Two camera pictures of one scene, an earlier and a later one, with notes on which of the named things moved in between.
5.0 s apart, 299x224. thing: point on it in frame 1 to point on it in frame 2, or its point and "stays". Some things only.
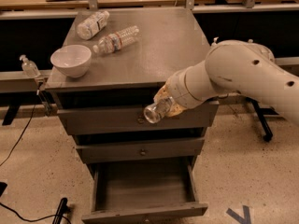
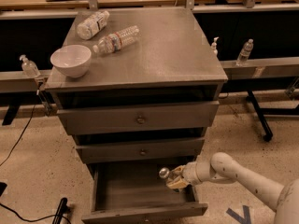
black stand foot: (62, 210) stays
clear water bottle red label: (112, 42) stays
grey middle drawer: (140, 150) stays
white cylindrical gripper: (178, 90) to (189, 174)
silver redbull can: (154, 112) to (163, 173)
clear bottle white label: (92, 24) stays
